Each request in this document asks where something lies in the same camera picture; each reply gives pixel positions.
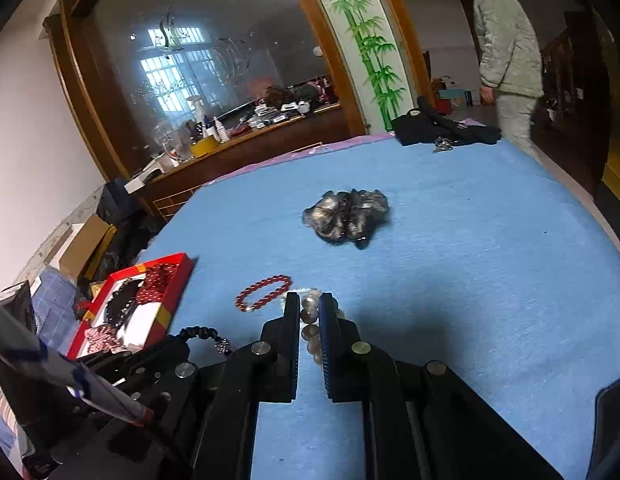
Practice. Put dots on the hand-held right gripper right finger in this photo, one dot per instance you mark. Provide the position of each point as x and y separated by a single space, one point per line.
329 347

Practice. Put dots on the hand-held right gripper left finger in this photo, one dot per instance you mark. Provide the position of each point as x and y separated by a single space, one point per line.
292 345

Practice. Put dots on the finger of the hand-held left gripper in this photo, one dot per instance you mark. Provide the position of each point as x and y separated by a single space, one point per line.
135 367

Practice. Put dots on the red tray with white inside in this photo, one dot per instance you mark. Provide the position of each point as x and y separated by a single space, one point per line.
147 317

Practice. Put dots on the blue checked bag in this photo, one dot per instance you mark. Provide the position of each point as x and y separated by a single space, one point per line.
55 292

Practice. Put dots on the cardboard box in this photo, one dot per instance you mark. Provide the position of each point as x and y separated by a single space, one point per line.
85 250

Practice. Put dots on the grey patterned scrunchie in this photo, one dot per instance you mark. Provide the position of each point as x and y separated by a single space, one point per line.
340 215

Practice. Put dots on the dark blue bag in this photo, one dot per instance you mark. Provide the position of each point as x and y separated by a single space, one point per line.
117 200

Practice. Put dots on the white flat box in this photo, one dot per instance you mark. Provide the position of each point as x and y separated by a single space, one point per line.
145 177

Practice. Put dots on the small white bottle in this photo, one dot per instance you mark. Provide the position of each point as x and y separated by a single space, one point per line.
222 130

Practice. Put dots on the clear jar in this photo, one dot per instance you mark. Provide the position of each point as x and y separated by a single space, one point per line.
172 142

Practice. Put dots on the bunch of keys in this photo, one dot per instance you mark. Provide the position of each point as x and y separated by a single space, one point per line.
442 145

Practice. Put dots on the counter clutter pile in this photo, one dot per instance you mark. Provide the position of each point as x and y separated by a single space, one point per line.
290 102

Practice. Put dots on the black clothes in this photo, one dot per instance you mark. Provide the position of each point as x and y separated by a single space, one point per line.
429 125

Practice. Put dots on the white spray bottle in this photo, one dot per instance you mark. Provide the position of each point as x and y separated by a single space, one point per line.
197 112

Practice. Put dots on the teal box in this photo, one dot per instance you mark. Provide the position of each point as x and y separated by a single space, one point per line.
454 96

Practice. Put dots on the dark blue object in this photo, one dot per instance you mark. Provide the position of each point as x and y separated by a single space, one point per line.
612 430

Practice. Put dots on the bamboo painted pillar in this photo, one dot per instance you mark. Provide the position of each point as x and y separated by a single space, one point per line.
355 35

